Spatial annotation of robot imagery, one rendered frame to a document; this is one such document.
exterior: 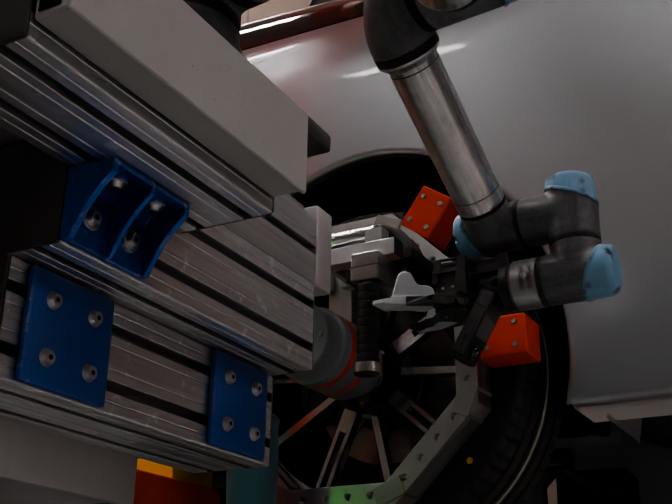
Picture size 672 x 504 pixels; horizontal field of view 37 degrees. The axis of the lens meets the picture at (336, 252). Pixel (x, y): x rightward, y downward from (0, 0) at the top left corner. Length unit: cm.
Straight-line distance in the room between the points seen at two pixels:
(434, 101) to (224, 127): 78
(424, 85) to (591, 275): 35
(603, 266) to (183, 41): 89
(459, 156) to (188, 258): 71
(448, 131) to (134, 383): 76
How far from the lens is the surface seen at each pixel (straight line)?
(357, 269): 162
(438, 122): 145
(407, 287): 152
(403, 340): 192
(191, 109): 67
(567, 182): 150
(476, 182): 149
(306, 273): 100
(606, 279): 144
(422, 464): 173
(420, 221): 186
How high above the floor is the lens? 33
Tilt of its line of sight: 23 degrees up
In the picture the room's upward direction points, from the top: 1 degrees clockwise
